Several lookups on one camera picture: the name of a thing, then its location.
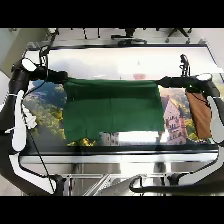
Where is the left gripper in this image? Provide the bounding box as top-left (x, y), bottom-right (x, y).
top-left (49, 69), bottom-right (70, 85)

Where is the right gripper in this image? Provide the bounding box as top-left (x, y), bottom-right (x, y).
top-left (156, 75), bottom-right (183, 89)

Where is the green T-shirt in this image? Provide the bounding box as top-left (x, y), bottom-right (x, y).
top-left (62, 76), bottom-right (166, 143)

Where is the brown garment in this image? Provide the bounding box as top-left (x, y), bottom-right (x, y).
top-left (184, 90), bottom-right (214, 140)

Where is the black office chair base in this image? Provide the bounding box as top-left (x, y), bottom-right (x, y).
top-left (110, 27), bottom-right (148, 47)
top-left (164, 27), bottom-right (193, 44)

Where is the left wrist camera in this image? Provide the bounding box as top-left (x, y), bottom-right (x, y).
top-left (38, 44), bottom-right (52, 69)

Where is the black cable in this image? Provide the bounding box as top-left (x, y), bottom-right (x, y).
top-left (21, 99), bottom-right (58, 194)

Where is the silver frame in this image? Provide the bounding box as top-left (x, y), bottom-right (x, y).
top-left (18, 151), bottom-right (224, 197)

